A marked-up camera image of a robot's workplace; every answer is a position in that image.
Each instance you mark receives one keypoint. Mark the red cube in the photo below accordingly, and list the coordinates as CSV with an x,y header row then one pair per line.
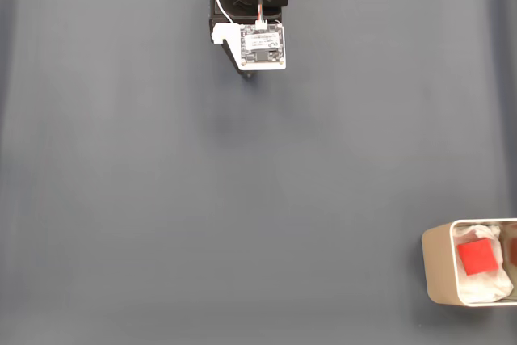
x,y
478,257

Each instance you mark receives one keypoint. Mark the beige box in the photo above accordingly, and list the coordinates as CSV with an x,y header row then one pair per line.
x,y
438,264

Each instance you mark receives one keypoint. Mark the white camera board mount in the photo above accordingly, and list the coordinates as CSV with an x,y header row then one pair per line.
x,y
262,46

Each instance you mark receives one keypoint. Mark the dark grey table mat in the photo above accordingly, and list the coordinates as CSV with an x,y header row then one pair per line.
x,y
258,167

